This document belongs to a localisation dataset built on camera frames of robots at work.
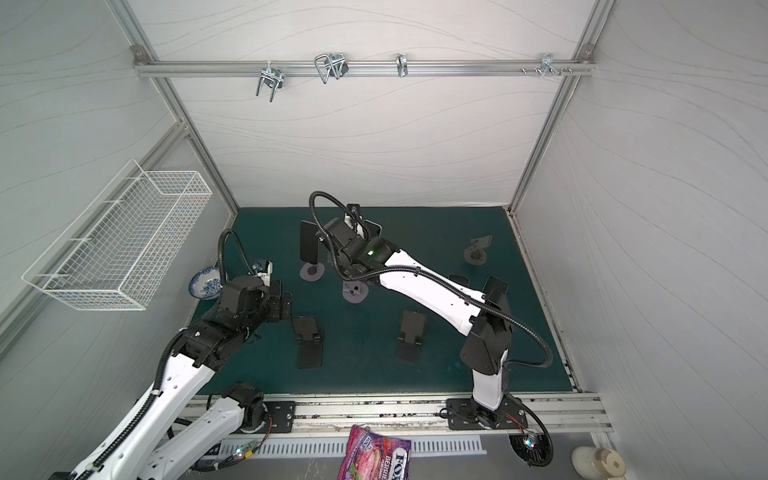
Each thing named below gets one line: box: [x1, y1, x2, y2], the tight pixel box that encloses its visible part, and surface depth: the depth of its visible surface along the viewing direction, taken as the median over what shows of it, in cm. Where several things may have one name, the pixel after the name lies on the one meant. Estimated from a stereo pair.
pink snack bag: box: [338, 425, 411, 480], surface depth 68 cm
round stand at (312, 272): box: [299, 262, 326, 282], surface depth 103 cm
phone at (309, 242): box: [300, 220, 320, 264], surface depth 97 cm
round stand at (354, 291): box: [342, 280, 369, 304], surface depth 95 cm
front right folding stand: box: [396, 311, 427, 365], surface depth 82 cm
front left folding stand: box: [292, 315, 324, 369], surface depth 84 cm
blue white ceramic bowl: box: [188, 266, 223, 300], surface depth 97 cm
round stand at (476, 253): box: [464, 235, 493, 265], surface depth 106 cm
